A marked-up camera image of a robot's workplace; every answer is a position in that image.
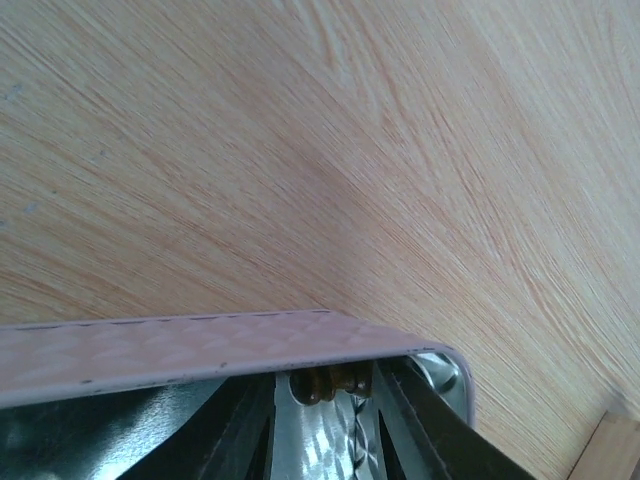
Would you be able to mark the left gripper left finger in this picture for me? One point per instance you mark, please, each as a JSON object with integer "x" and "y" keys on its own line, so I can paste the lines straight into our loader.
{"x": 230, "y": 436}

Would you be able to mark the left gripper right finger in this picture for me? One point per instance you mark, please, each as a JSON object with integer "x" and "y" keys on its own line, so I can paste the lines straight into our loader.
{"x": 421, "y": 437}

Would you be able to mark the wooden chess board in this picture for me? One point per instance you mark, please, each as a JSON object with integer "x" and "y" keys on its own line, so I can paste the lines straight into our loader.
{"x": 612, "y": 452}

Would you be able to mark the pink tin tray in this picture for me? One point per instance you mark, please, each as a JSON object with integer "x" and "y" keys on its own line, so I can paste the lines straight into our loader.
{"x": 86, "y": 400}

